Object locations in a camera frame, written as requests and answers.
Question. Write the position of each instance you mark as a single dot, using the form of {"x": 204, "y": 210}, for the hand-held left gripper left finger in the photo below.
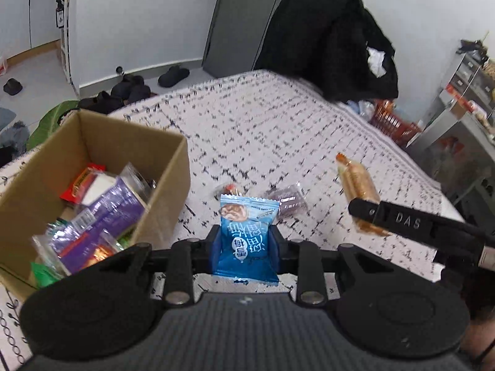
{"x": 214, "y": 251}

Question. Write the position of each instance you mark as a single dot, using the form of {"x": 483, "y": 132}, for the white patterned cloth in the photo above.
{"x": 9, "y": 328}

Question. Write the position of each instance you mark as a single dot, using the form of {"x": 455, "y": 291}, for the black spray bottle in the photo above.
{"x": 60, "y": 11}

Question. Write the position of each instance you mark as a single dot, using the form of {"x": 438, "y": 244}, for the white snack packet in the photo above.
{"x": 101, "y": 185}

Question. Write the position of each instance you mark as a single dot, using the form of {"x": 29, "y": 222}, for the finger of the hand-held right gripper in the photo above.
{"x": 402, "y": 218}

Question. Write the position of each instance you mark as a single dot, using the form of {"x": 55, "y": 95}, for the black jacket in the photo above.
{"x": 328, "y": 34}

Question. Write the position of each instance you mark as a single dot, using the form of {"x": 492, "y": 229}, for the blue and white plastic bag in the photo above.
{"x": 361, "y": 108}

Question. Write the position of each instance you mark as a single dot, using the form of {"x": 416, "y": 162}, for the red plastic basket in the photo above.
{"x": 394, "y": 123}

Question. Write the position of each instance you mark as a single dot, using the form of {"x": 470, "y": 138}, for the brown cardboard box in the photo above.
{"x": 162, "y": 185}

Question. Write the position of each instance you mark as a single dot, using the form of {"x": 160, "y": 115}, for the bright green snack packet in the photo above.
{"x": 44, "y": 276}

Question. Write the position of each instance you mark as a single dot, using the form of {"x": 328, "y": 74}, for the orange bread packet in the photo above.
{"x": 357, "y": 185}

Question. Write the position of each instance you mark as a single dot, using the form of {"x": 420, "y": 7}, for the small dark green snack packet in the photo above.
{"x": 125, "y": 242}

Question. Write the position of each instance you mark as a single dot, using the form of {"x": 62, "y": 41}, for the white cabinet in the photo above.
{"x": 23, "y": 19}

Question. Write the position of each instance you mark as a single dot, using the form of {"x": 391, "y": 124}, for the person's right forearm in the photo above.
{"x": 477, "y": 317}

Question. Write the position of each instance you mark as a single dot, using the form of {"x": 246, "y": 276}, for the small orange candy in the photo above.
{"x": 232, "y": 189}

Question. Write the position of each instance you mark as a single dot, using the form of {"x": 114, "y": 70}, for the black wrist band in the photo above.
{"x": 485, "y": 353}

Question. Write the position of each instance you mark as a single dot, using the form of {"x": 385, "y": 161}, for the black checked white bed sheet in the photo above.
{"x": 270, "y": 131}

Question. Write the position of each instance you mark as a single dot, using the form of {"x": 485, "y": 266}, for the grey fluffy cloth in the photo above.
{"x": 13, "y": 139}

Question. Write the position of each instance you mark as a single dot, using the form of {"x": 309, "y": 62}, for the red-orange snack packet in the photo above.
{"x": 79, "y": 185}

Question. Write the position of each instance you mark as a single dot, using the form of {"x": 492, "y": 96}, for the white shelf unit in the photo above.
{"x": 65, "y": 46}

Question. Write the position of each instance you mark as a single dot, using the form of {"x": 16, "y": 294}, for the green leaf print cushion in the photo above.
{"x": 50, "y": 121}

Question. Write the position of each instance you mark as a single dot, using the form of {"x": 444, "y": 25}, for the metal shelf rack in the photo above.
{"x": 460, "y": 81}

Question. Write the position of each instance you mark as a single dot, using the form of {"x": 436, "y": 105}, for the purple bread packet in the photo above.
{"x": 108, "y": 212}

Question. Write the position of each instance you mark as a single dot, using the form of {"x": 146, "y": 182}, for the black slipper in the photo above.
{"x": 12, "y": 86}
{"x": 139, "y": 93}
{"x": 174, "y": 76}
{"x": 98, "y": 102}
{"x": 127, "y": 83}

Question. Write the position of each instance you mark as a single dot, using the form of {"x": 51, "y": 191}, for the red and white plastic bag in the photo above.
{"x": 2, "y": 65}

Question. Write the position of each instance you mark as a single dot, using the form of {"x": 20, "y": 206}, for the grey wardrobe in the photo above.
{"x": 239, "y": 19}

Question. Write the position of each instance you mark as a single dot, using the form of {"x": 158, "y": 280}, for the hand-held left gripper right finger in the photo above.
{"x": 275, "y": 249}

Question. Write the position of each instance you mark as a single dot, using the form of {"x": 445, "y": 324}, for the blue snack packet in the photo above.
{"x": 245, "y": 235}

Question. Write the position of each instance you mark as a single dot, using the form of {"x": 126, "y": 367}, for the small purple-brown snack packet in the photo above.
{"x": 288, "y": 201}

